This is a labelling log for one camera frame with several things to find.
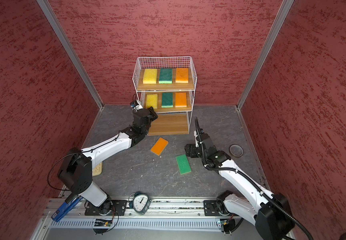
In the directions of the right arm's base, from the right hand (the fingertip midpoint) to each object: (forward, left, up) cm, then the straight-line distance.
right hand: (190, 150), depth 82 cm
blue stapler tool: (-25, +64, -9) cm, 69 cm away
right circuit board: (-34, -17, -14) cm, 40 cm away
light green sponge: (-4, +3, -10) cm, 12 cm away
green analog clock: (-23, +27, -8) cm, 37 cm away
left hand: (+20, +20, +13) cm, 31 cm away
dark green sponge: (+27, +12, +14) cm, 33 cm away
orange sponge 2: (+26, +4, +14) cm, 30 cm away
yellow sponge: (+27, +22, +14) cm, 37 cm away
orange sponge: (+10, +19, -12) cm, 25 cm away
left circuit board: (-31, +44, -14) cm, 56 cm away
